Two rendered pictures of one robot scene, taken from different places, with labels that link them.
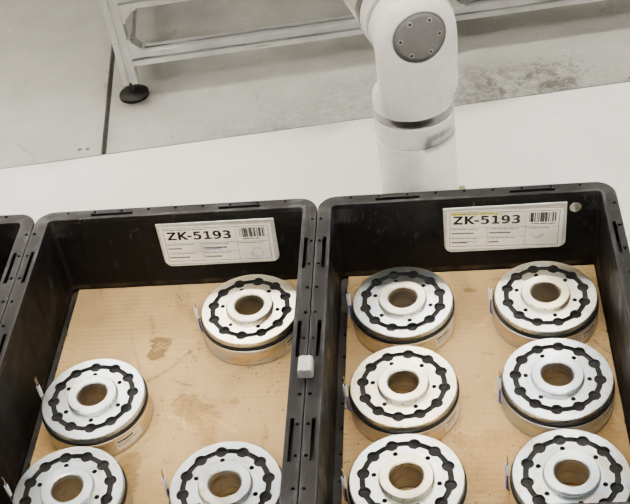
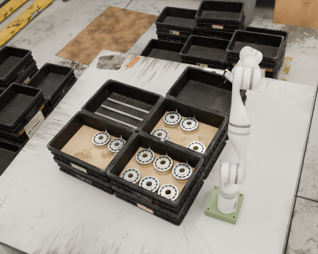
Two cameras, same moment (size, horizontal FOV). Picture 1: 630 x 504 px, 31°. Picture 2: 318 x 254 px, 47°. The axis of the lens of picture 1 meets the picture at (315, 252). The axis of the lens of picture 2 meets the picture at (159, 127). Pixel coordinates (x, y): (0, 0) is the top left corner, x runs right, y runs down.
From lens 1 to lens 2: 1.78 m
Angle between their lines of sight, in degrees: 75
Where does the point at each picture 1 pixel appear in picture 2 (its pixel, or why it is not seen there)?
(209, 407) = (181, 141)
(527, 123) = not seen: outside the picture
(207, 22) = not seen: outside the picture
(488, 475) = (142, 171)
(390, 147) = not seen: hidden behind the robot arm
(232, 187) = (271, 181)
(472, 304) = (179, 186)
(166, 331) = (204, 140)
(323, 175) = (266, 201)
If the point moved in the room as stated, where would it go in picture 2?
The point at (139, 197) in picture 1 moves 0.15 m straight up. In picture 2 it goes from (277, 162) to (281, 145)
